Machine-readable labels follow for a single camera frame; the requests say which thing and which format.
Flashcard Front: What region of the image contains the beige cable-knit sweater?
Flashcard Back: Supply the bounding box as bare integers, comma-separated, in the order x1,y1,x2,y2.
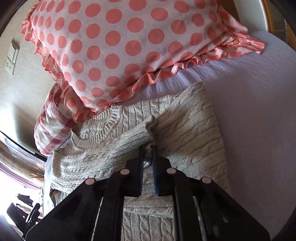
50,83,231,240

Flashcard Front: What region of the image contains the white light switch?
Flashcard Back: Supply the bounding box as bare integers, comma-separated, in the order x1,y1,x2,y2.
8,39,20,64

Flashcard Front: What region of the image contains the wooden bed headboard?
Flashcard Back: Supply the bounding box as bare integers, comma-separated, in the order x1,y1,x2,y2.
234,0,288,43

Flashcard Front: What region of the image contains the lilac textured bedspread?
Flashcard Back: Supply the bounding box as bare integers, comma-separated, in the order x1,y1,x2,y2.
42,30,296,239

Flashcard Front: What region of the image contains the white wall socket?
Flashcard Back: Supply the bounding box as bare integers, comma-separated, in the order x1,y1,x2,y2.
6,57,15,76

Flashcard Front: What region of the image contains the red checked bolster pillow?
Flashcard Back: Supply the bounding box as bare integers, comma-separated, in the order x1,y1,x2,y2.
34,83,77,156

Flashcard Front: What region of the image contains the pink polka dot pillow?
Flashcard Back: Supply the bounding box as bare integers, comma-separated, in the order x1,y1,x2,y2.
20,1,264,123

